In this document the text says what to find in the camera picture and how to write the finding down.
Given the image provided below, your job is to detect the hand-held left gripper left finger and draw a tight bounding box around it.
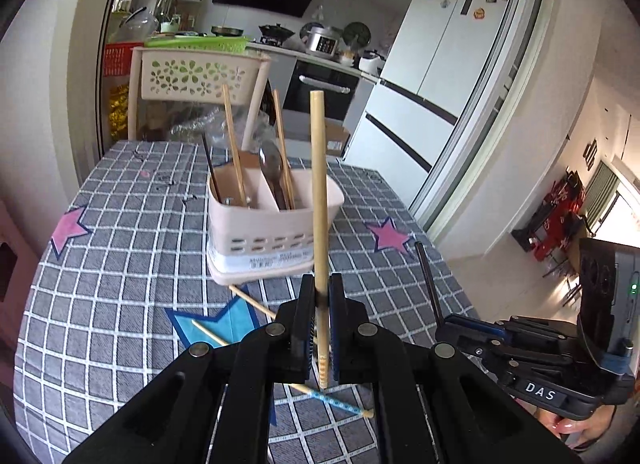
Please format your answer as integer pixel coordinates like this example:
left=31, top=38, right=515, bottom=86
left=62, top=288, right=318, bottom=464

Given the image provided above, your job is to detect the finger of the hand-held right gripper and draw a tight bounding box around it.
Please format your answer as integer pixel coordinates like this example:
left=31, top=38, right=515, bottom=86
left=434, top=329, right=596, bottom=380
left=445, top=315, right=583, bottom=345

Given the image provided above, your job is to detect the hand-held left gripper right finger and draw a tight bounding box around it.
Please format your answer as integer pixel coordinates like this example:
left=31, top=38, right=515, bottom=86
left=327, top=274, right=583, bottom=464

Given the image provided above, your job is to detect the light wooden chopstick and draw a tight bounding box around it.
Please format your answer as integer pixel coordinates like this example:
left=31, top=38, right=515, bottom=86
left=271, top=88, right=297, bottom=211
left=309, top=90, right=332, bottom=390
left=191, top=320, right=375, bottom=419
left=228, top=285, right=278, bottom=319
left=221, top=84, right=249, bottom=208

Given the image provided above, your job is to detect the pink plastic utensil holder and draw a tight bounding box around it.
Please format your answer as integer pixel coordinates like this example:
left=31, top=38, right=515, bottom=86
left=206, top=151, right=346, bottom=287

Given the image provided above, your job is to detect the person's right hand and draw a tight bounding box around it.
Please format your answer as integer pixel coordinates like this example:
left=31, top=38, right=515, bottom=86
left=532, top=404, right=618, bottom=449

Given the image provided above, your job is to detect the red and black machine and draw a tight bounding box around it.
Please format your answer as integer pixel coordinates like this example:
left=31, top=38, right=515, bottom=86
left=512, top=169, right=588, bottom=262

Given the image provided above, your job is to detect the cardboard box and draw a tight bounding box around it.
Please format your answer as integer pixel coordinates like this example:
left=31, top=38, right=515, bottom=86
left=325, top=119, right=352, bottom=157

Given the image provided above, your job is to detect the clear plastic bag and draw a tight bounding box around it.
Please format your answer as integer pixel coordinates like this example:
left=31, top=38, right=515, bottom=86
left=170, top=108, right=271, bottom=149

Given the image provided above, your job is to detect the black built-in oven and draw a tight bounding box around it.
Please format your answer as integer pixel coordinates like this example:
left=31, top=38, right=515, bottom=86
left=282, top=60, right=361, bottom=122

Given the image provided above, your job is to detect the white rice cooker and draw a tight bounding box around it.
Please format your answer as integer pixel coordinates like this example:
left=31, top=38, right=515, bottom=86
left=358, top=48, right=387, bottom=73

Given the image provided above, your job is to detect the beige flower-cutout storage rack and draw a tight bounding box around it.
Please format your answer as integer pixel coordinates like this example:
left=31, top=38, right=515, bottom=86
left=127, top=46, right=273, bottom=152

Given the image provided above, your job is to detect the white refrigerator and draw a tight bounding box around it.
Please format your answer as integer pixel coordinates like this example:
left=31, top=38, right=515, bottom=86
left=345, top=0, right=521, bottom=199

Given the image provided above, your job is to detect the gold foil package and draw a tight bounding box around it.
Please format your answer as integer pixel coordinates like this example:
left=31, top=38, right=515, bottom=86
left=107, top=84, right=131, bottom=142

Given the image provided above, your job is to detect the silver pressure cooker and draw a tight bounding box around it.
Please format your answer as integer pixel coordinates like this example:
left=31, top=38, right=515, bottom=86
left=300, top=24, right=343, bottom=57

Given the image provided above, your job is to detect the black round fan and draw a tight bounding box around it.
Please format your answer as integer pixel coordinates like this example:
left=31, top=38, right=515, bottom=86
left=342, top=21, right=372, bottom=47

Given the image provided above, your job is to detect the pink plastic stool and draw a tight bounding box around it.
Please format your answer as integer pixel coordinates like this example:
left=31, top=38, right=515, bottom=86
left=0, top=199, right=43, bottom=360

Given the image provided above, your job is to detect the black wok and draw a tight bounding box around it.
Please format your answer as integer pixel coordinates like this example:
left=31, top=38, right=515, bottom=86
left=258, top=22, right=296, bottom=42

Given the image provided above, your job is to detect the green plastic basket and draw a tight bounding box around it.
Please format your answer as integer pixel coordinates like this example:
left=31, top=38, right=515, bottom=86
left=145, top=35, right=251, bottom=55

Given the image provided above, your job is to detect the red plastic basket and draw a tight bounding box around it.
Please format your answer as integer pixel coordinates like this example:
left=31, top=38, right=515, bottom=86
left=102, top=42, right=138, bottom=77

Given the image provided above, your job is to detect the glass pot lid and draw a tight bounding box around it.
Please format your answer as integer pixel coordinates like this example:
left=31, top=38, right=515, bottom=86
left=112, top=6, right=161, bottom=42

